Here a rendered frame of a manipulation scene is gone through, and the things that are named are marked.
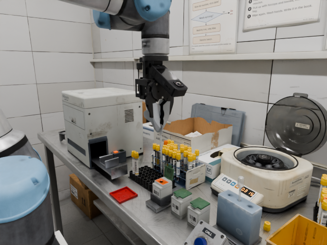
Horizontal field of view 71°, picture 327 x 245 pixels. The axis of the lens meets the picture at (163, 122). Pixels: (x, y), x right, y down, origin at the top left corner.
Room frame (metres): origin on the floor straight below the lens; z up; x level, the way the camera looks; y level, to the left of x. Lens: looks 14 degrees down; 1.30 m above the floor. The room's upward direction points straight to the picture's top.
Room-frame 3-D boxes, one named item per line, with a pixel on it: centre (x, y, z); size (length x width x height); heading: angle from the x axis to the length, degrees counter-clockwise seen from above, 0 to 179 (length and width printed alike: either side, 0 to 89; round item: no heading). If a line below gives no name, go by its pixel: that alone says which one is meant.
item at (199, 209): (0.54, -0.09, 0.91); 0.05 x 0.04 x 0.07; 130
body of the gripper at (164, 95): (0.66, 0.03, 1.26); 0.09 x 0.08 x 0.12; 40
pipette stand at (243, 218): (0.50, -0.19, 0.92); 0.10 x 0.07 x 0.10; 35
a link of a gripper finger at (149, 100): (0.62, 0.03, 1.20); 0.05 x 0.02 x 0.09; 130
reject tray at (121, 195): (0.68, 0.13, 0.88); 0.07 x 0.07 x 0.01; 40
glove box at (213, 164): (0.87, -0.24, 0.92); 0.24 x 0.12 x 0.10; 130
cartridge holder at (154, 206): (0.64, 0.00, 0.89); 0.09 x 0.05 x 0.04; 130
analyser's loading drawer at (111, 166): (0.85, 0.23, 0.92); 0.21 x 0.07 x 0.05; 40
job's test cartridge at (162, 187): (0.64, 0.00, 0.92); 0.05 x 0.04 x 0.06; 130
